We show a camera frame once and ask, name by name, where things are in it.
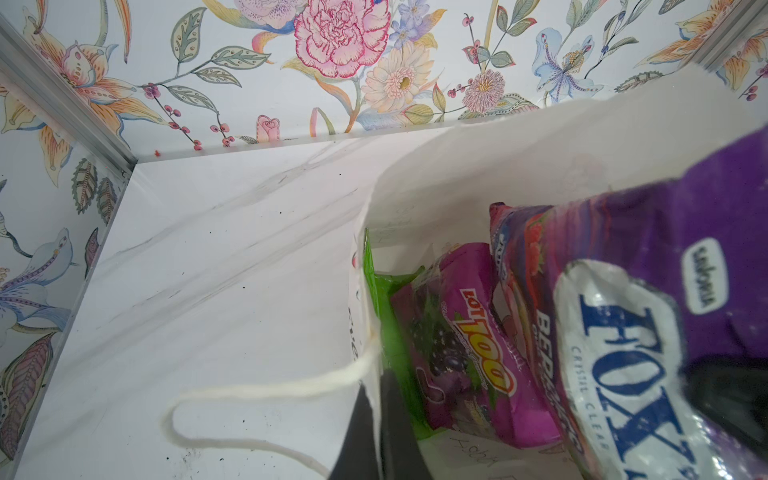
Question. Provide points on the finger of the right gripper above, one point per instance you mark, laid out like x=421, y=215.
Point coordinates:
x=732, y=393

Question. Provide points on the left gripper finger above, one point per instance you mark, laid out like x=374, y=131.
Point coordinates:
x=385, y=451

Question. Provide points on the magenta purple snack bag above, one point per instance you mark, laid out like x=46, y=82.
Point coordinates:
x=471, y=378

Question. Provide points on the purple white snack packet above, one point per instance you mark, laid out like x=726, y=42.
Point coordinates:
x=618, y=294

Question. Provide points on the green chips bag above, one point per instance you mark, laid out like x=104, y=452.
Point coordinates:
x=395, y=350

